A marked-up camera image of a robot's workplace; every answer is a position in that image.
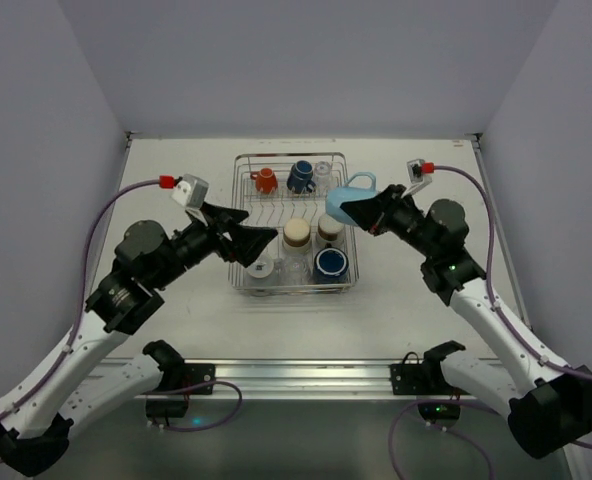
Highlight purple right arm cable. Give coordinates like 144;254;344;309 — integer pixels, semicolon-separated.
423;162;592;391

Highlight clear glass rear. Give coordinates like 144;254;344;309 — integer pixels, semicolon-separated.
312;161;336;196

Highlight left black controller box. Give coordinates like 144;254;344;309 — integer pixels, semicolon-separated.
145;398;189;426

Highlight black controller box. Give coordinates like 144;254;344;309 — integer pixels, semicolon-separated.
145;398;189;426
417;402;461;428

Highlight wire dish rack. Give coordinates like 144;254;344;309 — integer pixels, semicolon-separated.
228;152;359;295

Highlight aluminium mounting rail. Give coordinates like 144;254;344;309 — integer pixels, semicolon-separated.
90;355;517;401

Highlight cream brown cup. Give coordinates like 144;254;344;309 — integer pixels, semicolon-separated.
282;217;311;251
316;214;344;247

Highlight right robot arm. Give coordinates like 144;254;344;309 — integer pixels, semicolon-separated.
326;185;592;459

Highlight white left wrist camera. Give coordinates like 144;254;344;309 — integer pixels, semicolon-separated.
171;174;209;210

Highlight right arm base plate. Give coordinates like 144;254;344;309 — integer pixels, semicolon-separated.
389;351;448;396

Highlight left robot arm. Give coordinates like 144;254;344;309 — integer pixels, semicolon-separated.
0;203;278;477

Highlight light blue faceted mug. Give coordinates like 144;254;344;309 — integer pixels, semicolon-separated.
325;172;378;227

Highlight dark blue cup rear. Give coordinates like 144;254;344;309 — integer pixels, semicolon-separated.
286;160;315;194

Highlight right black controller box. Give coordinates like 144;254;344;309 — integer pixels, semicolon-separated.
417;402;461;428

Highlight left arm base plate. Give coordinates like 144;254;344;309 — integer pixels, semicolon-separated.
172;363;216;389

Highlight orange cup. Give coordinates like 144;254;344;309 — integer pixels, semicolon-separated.
250;167;278;195

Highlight pale blue white cup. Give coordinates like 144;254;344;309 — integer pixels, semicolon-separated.
245;253;276;288

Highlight dark blue mug front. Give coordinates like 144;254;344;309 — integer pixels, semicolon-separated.
313;247;349;284

